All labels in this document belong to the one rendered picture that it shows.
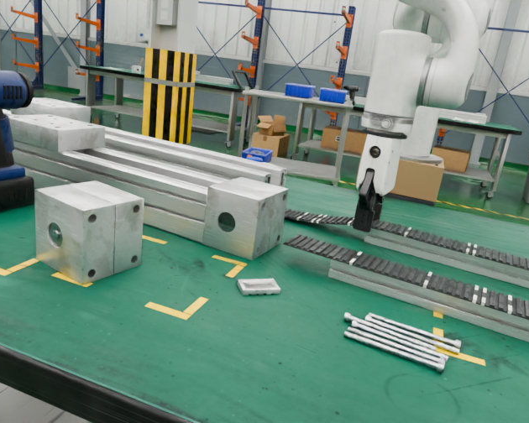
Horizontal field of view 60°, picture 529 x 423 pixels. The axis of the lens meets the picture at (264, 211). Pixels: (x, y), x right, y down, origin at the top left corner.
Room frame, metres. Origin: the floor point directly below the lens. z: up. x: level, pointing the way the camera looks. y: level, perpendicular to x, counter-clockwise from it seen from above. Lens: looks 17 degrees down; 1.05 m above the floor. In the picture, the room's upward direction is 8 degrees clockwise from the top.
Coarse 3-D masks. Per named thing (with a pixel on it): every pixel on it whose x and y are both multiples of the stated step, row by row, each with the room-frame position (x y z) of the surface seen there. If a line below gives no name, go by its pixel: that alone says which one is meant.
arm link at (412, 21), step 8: (400, 8) 1.27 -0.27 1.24; (408, 8) 1.23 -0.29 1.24; (416, 8) 1.22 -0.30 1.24; (400, 16) 1.26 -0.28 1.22; (408, 16) 1.24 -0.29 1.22; (416, 16) 1.24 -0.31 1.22; (424, 16) 1.24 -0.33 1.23; (400, 24) 1.27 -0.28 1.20; (408, 24) 1.26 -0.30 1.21; (416, 24) 1.25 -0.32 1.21; (424, 24) 1.25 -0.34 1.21; (424, 32) 1.26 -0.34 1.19
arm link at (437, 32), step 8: (472, 0) 1.22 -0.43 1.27; (480, 0) 1.22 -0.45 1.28; (472, 8) 1.21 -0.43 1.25; (480, 8) 1.21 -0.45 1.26; (488, 8) 1.22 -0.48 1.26; (432, 16) 1.24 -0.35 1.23; (480, 16) 1.21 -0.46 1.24; (488, 16) 1.22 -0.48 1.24; (432, 24) 1.24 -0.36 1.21; (440, 24) 1.23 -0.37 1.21; (480, 24) 1.21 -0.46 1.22; (488, 24) 1.23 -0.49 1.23; (432, 32) 1.25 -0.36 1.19; (440, 32) 1.24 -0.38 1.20; (480, 32) 1.21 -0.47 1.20; (432, 40) 1.27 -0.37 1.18; (440, 40) 1.26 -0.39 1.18; (448, 40) 1.23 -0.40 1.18; (440, 48) 1.26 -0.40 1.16; (448, 48) 1.22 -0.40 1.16; (432, 56) 1.23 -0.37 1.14; (440, 56) 1.22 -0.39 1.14
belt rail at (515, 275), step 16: (368, 240) 0.77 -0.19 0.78; (384, 240) 0.76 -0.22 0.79; (400, 240) 0.75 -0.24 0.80; (416, 240) 0.74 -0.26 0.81; (416, 256) 0.73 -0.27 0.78; (432, 256) 0.72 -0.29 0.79; (448, 256) 0.72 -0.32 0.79; (464, 256) 0.70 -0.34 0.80; (480, 272) 0.69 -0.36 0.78; (496, 272) 0.68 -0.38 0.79; (512, 272) 0.67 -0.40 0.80; (528, 272) 0.66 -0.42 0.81
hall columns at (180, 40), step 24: (192, 0) 4.09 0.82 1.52; (192, 24) 4.12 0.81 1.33; (168, 48) 4.10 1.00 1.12; (192, 48) 4.14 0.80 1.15; (144, 72) 3.99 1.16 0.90; (168, 72) 3.91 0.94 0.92; (192, 72) 4.14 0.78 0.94; (144, 96) 3.98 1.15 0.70; (168, 96) 3.91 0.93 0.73; (192, 96) 4.17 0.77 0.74; (144, 120) 3.98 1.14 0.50; (168, 120) 3.91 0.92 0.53
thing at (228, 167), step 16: (112, 128) 1.12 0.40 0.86; (112, 144) 1.01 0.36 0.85; (128, 144) 0.98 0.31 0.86; (144, 144) 0.97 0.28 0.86; (160, 144) 1.03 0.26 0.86; (176, 144) 1.02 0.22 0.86; (160, 160) 0.94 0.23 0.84; (176, 160) 0.92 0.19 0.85; (192, 160) 0.90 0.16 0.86; (208, 160) 0.89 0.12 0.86; (224, 160) 0.96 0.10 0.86; (240, 160) 0.94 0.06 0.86; (224, 176) 0.87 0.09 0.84; (240, 176) 0.85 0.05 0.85; (256, 176) 0.84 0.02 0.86; (272, 176) 0.91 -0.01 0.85
